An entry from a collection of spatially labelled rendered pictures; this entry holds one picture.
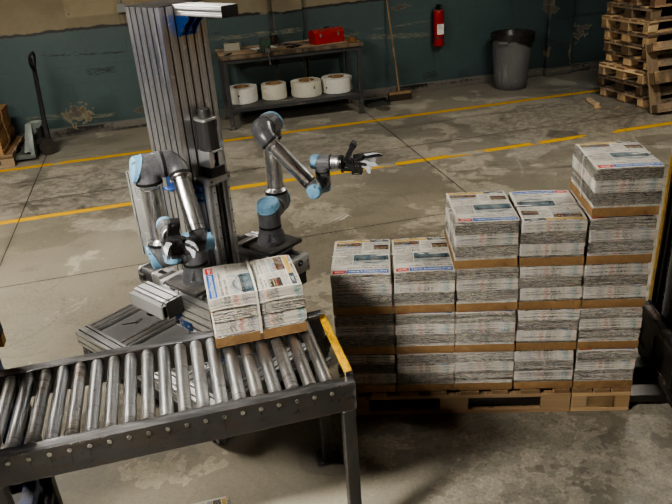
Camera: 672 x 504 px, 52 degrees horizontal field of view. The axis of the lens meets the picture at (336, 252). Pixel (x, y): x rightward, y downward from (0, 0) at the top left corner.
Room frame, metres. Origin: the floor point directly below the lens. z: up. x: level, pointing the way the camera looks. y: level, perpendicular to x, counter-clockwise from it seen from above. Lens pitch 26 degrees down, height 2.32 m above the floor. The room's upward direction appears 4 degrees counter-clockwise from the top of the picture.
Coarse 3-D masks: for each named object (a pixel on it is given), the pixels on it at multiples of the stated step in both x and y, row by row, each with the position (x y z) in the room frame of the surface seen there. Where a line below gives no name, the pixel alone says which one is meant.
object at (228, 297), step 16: (208, 272) 2.53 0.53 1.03; (224, 272) 2.52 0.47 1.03; (240, 272) 2.52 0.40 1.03; (208, 288) 2.40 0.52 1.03; (224, 288) 2.39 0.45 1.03; (240, 288) 2.38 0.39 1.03; (224, 304) 2.32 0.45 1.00; (240, 304) 2.33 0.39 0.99; (224, 320) 2.32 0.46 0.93; (240, 320) 2.33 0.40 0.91; (224, 336) 2.31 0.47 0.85
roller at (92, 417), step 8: (96, 360) 2.29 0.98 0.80; (96, 368) 2.24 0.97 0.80; (96, 376) 2.18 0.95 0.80; (96, 384) 2.13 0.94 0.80; (88, 392) 2.09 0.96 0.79; (96, 392) 2.08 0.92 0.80; (88, 400) 2.04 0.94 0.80; (96, 400) 2.04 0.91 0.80; (88, 408) 1.99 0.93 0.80; (96, 408) 1.99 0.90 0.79; (88, 416) 1.94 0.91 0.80; (96, 416) 1.95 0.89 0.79; (88, 424) 1.90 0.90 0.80; (96, 424) 1.91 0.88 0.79
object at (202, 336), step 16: (192, 336) 2.42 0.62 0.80; (208, 336) 2.41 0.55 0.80; (320, 336) 2.51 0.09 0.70; (96, 352) 2.35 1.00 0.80; (112, 352) 2.34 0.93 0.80; (128, 352) 2.33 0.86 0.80; (16, 368) 2.28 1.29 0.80; (32, 368) 2.27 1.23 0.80; (48, 368) 2.26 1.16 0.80; (0, 384) 2.22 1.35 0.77
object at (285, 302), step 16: (288, 256) 2.64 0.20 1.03; (272, 272) 2.50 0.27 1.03; (288, 272) 2.48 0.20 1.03; (272, 288) 2.36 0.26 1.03; (288, 288) 2.37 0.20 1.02; (272, 304) 2.36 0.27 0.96; (288, 304) 2.37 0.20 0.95; (304, 304) 2.38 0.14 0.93; (272, 320) 2.36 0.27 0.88; (288, 320) 2.37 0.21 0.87; (304, 320) 2.39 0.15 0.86
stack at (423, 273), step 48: (384, 240) 3.15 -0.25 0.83; (432, 240) 3.11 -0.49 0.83; (336, 288) 2.82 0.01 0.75; (384, 288) 2.80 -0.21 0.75; (432, 288) 2.79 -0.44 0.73; (480, 288) 2.77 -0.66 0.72; (528, 288) 2.75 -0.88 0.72; (576, 288) 2.73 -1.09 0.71; (336, 336) 2.82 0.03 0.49; (384, 336) 2.80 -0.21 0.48; (432, 336) 2.79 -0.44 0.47; (480, 336) 2.77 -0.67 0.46; (528, 336) 2.75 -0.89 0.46; (384, 384) 2.81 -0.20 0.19
